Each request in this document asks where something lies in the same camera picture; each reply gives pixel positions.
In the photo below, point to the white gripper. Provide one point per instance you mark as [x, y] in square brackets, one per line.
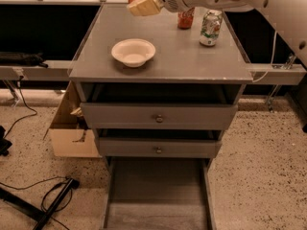
[146, 7]

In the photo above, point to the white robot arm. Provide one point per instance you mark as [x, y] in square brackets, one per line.
[288, 17]

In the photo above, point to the grey drawer cabinet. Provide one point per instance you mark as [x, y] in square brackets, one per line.
[181, 72]

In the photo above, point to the grey top drawer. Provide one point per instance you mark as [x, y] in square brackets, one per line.
[158, 116]

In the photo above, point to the grey drawer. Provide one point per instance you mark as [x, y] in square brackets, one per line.
[158, 148]
[158, 194]
[158, 116]

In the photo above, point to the grey middle drawer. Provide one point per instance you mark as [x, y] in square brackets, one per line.
[158, 148]

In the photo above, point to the grey bottom drawer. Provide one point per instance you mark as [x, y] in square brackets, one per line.
[158, 194]

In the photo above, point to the red cola can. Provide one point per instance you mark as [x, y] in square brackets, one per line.
[185, 19]

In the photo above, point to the white paper bowl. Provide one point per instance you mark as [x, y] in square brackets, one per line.
[133, 52]

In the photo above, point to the white green soda can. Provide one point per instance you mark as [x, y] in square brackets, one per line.
[210, 27]

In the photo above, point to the cardboard box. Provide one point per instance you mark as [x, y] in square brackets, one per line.
[70, 136]

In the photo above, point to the black object at left edge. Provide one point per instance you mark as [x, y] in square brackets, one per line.
[4, 143]

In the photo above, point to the metal frame rail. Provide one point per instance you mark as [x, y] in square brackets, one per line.
[57, 70]

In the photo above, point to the black bag on rail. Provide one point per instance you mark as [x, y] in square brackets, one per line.
[23, 59]

